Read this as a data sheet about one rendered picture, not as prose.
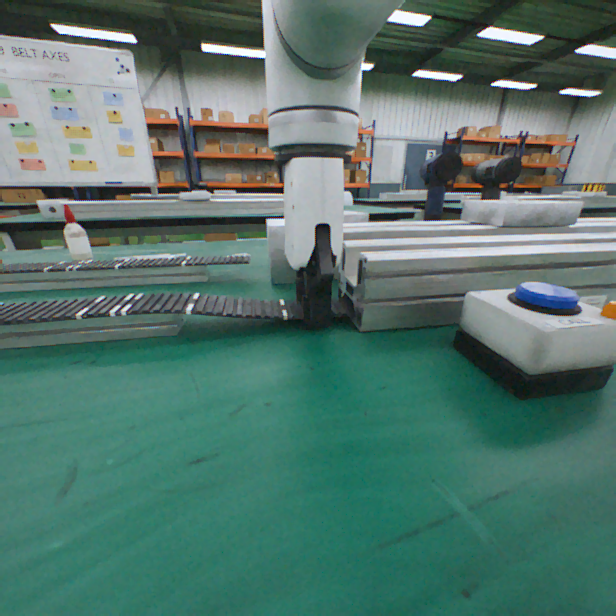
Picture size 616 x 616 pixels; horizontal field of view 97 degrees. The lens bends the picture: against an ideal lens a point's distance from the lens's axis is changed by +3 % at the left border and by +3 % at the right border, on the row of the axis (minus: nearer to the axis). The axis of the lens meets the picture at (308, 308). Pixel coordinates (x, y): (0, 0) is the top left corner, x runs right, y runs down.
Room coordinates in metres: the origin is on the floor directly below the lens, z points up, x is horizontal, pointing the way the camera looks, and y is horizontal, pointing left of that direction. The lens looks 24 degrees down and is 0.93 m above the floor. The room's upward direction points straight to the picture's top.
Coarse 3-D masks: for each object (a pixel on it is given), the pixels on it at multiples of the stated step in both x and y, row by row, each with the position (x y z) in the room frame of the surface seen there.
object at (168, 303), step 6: (168, 294) 0.29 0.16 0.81; (180, 294) 0.30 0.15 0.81; (162, 300) 0.27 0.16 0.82; (168, 300) 0.28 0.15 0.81; (174, 300) 0.28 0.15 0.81; (156, 306) 0.26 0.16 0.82; (162, 306) 0.26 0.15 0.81; (168, 306) 0.26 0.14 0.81; (174, 306) 0.27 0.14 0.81; (150, 312) 0.25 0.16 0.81; (156, 312) 0.25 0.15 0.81; (162, 312) 0.25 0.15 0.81; (168, 312) 0.25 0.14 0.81
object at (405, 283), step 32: (352, 256) 0.34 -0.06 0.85; (384, 256) 0.27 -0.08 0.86; (416, 256) 0.27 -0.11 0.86; (448, 256) 0.28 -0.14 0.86; (480, 256) 0.28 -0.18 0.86; (512, 256) 0.29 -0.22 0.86; (544, 256) 0.30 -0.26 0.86; (576, 256) 0.31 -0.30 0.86; (608, 256) 0.31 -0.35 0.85; (352, 288) 0.33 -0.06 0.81; (384, 288) 0.27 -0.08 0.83; (416, 288) 0.27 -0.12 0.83; (448, 288) 0.28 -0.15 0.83; (480, 288) 0.29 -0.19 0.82; (512, 288) 0.29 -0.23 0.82; (576, 288) 0.32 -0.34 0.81; (608, 288) 0.33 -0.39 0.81; (352, 320) 0.29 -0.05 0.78; (384, 320) 0.27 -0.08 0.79; (416, 320) 0.27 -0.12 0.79; (448, 320) 0.28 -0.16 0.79
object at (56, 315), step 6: (72, 300) 0.28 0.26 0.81; (78, 300) 0.28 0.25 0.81; (84, 300) 0.28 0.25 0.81; (60, 306) 0.26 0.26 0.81; (66, 306) 0.26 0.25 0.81; (72, 306) 0.26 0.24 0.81; (54, 312) 0.24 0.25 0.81; (60, 312) 0.24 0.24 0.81; (66, 312) 0.25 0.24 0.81; (42, 318) 0.23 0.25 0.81; (48, 318) 0.23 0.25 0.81; (54, 318) 0.23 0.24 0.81; (60, 318) 0.23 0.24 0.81
